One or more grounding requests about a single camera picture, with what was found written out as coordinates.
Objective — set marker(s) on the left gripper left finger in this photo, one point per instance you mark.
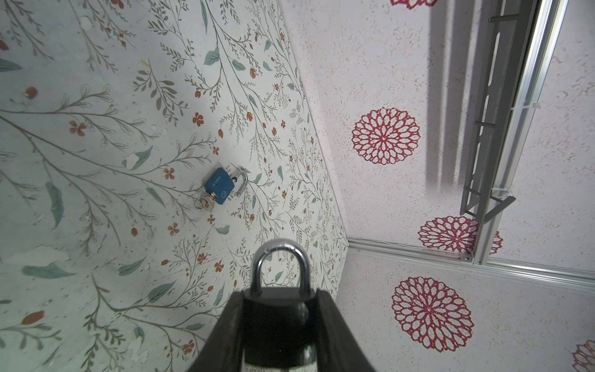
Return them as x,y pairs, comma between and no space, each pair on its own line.
223,350

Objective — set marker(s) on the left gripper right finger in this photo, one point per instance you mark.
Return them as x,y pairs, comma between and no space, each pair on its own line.
337,349

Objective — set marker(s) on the small metal key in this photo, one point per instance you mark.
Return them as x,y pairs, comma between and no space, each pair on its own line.
206,202

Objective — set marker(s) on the blue padlock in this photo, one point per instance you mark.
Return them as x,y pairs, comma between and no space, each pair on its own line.
222,184

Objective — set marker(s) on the grey slotted wall shelf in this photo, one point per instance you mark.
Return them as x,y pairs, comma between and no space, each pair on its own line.
505,31

